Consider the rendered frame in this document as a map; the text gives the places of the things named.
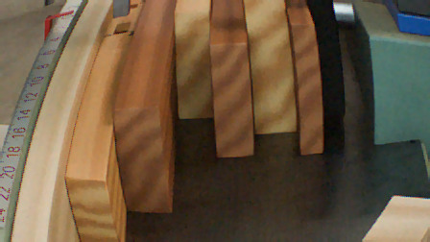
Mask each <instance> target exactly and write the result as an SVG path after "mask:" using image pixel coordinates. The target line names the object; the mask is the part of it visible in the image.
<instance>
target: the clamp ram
mask: <svg viewBox="0 0 430 242"><path fill-rule="evenodd" d="M305 1H306V5H307V8H308V10H309V11H310V14H311V18H312V21H313V22H314V25H315V32H316V40H317V44H318V50H319V60H320V71H321V80H322V117H327V116H345V112H346V95H345V87H344V73H343V62H342V53H341V44H340V37H339V30H346V31H348V30H350V31H356V30H355V19H354V13H353V8H352V2H354V1H355V0H305ZM356 1H364V2H369V3H376V4H380V5H382V4H383V5H385V4H384V2H383V0H356ZM338 29H339V30H338Z"/></svg>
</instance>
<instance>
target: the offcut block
mask: <svg viewBox="0 0 430 242"><path fill-rule="evenodd" d="M362 242H430V199H423V198H422V199H421V198H412V197H411V198H409V197H402V196H401V197H399V196H397V197H396V196H393V197H392V198H391V200H390V201H389V203H388V205H387V206H386V208H385V209H384V210H383V213H381V215H380V217H379V218H378V220H377V221H376V222H375V224H374V225H373V226H372V228H371V229H370V231H369V232H368V233H367V235H366V236H365V238H364V239H363V240H362Z"/></svg>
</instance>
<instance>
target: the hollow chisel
mask: <svg viewBox="0 0 430 242"><path fill-rule="evenodd" d="M113 1H114V3H113V18H119V17H121V16H128V15H129V13H130V12H131V0H113Z"/></svg>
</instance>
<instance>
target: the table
mask: <svg viewBox="0 0 430 242"><path fill-rule="evenodd" d="M338 30H339V29H338ZM339 37H340V44H341V53H342V62H343V73H344V87H345V95H346V112H345V116H327V117H324V118H323V148H322V152H321V153H315V154H314V155H301V154H300V153H299V137H298V129H297V131H296V132H287V133H255V132H254V137H255V140H254V155H253V156H244V157H224V158H217V157H216V148H215V133H214V118H213V117H212V118H192V119H179V118H178V126H177V137H176V140H177V148H176V157H175V167H174V186H173V204H172V210H173V211H172V212H170V213H162V212H155V213H152V212H142V211H136V212H134V211H128V210H127V216H126V218H127V221H126V237H125V238H126V240H125V242H362V240H363V239H364V238H365V236H366V235H367V233H368V232H369V231H370V229H371V228H372V226H373V225H374V224H375V222H376V221H377V220H378V218H379V217H380V215H381V213H383V210H384V209H385V208H386V206H387V205H388V203H389V201H390V200H391V198H392V197H393V196H396V197H397V196H399V197H401V196H402V197H409V198H411V197H412V198H421V199H422V198H423V199H430V165H429V163H428V162H429V161H428V158H427V155H426V150H425V147H424V142H423V140H416V142H413V143H410V141H411V140H409V141H398V142H396V143H387V144H373V142H372V139H371V133H370V125H369V120H368V117H367V112H366V109H365V104H364V101H363V98H362V93H361V89H360V86H359V85H358V81H357V77H356V73H355V70H354V67H353V65H352V61H351V59H350V56H349V53H348V50H347V45H346V31H345V30H339Z"/></svg>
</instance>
